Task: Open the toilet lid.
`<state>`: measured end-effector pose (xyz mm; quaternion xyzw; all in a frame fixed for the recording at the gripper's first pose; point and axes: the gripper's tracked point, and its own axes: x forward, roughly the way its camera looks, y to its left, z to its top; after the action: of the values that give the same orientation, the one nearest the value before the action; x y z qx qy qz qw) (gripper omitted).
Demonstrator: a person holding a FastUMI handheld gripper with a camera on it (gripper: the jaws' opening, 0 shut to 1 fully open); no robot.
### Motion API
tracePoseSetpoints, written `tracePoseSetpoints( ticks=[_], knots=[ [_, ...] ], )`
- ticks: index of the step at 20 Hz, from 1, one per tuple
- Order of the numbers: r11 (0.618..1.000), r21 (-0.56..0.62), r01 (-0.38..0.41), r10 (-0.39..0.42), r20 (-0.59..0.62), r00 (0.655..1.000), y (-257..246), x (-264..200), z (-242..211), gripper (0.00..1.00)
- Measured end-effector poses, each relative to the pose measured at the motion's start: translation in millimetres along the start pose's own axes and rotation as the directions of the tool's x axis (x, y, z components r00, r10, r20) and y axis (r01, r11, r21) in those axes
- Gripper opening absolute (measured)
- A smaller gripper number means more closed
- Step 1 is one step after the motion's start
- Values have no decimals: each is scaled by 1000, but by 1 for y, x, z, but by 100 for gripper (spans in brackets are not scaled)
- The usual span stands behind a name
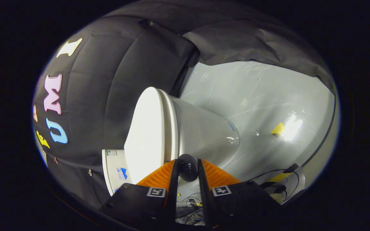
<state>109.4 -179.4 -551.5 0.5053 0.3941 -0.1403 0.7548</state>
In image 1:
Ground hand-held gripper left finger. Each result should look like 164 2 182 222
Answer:
101 159 180 231

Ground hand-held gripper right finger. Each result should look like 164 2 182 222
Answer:
197 158 282 231

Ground black round lid knob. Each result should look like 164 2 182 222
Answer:
178 154 199 182

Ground white toilet bowl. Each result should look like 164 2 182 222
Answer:
171 96 241 170

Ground white toilet tank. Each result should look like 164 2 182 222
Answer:
101 149 134 196

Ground white toilet seat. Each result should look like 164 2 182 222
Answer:
158 89 180 162

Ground yellow black striped floor strip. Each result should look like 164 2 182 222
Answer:
260 173 290 188

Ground yellow tape piece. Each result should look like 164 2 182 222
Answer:
271 122 286 138

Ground black backdrop cloth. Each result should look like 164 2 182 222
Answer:
32 0 336 209

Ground tangled thin cables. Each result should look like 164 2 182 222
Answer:
176 192 205 226

